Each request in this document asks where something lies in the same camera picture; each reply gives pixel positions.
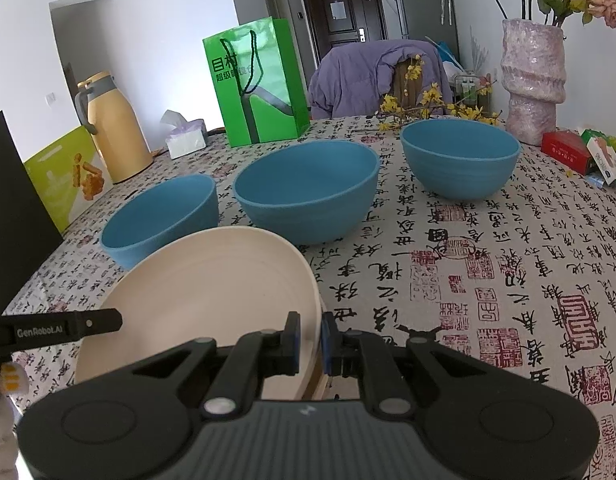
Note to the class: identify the blue bowl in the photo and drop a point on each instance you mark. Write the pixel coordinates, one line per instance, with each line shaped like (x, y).
(158, 215)
(308, 185)
(463, 160)

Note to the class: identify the yellow flower branch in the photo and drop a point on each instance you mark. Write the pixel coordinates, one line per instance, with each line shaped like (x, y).
(438, 102)

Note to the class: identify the yellow thermos jug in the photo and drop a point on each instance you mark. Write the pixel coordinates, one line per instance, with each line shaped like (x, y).
(118, 130)

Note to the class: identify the metal storage rack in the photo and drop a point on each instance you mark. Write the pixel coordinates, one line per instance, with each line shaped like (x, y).
(470, 90)

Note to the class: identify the green paper bag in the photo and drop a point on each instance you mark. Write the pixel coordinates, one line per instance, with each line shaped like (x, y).
(268, 85)

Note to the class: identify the purple jacket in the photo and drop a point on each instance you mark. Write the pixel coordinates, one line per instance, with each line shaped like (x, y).
(353, 80)

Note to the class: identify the yellow-green snack box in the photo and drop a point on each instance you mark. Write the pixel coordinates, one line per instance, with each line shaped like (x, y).
(63, 175)

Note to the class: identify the wooden chair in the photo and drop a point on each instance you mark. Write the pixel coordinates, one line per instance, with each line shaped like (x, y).
(405, 90)

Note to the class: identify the dark brown door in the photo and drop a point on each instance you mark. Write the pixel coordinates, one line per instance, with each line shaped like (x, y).
(343, 20)

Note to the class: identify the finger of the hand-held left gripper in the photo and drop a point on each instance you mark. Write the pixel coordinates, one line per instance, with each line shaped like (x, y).
(103, 322)

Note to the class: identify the cream plate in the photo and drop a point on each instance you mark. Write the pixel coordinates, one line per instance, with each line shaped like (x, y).
(203, 285)

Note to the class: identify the white and green box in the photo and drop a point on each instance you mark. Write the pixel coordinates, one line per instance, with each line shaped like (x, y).
(608, 160)

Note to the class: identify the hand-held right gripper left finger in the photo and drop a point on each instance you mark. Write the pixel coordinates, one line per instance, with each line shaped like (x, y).
(297, 345)

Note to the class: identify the blue bag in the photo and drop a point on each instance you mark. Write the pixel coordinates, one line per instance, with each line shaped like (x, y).
(448, 57)

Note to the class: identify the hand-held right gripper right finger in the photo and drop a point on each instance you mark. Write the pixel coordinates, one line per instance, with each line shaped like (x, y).
(326, 347)

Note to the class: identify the red box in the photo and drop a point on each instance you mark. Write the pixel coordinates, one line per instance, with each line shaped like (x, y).
(565, 152)

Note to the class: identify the black paper bag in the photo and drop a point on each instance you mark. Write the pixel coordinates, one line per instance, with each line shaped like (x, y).
(13, 200)

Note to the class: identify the grey refrigerator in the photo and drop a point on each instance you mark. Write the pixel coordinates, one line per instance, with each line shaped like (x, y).
(423, 10)

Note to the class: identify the purple tissue pack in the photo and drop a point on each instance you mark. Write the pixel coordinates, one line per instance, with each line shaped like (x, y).
(185, 140)

